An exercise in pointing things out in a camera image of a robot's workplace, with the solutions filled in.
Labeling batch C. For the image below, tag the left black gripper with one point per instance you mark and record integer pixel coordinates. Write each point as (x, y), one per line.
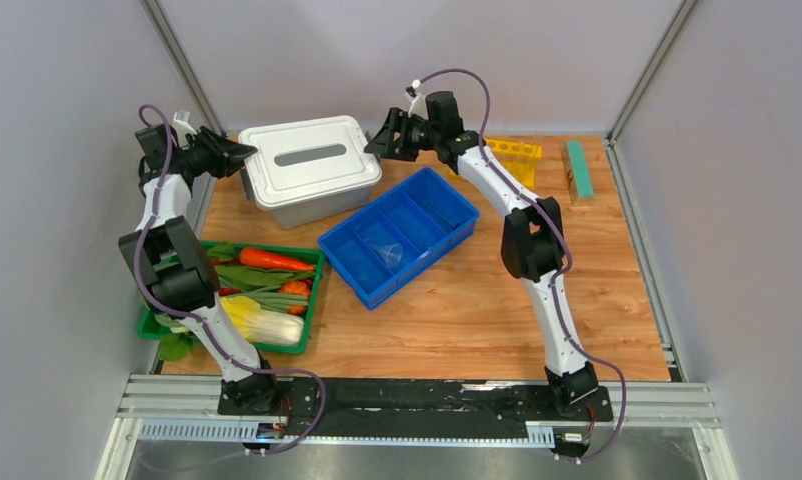
(227, 157)

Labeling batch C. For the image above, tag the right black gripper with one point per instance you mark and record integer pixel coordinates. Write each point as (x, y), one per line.
(385, 143)

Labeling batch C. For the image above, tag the white tray lid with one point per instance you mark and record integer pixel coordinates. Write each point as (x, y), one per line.
(308, 159)

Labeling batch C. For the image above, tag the grey plastic tub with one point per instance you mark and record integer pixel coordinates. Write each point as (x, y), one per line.
(303, 212)

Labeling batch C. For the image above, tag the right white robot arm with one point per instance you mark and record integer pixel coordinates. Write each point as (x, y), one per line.
(533, 247)

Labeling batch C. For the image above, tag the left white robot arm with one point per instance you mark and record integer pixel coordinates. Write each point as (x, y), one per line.
(172, 270)

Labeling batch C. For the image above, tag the blue divided plastic tray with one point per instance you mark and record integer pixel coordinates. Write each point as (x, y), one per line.
(395, 216)

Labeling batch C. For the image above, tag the yellow test tube rack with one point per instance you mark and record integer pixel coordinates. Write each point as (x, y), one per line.
(518, 158)

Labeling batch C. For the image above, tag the green plastic vegetable tray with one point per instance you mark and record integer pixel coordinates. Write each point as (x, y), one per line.
(308, 291)

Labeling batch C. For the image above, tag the small orange carrot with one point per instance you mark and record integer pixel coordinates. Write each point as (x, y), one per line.
(299, 293)

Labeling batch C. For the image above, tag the green long beans bundle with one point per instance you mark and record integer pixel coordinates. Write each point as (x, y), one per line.
(258, 284)

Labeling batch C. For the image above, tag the yellow napa cabbage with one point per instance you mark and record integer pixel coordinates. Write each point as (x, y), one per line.
(259, 325)

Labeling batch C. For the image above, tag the green and gold box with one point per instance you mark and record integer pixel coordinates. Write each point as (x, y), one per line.
(579, 182)

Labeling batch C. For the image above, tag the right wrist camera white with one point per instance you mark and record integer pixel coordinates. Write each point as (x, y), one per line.
(417, 104)

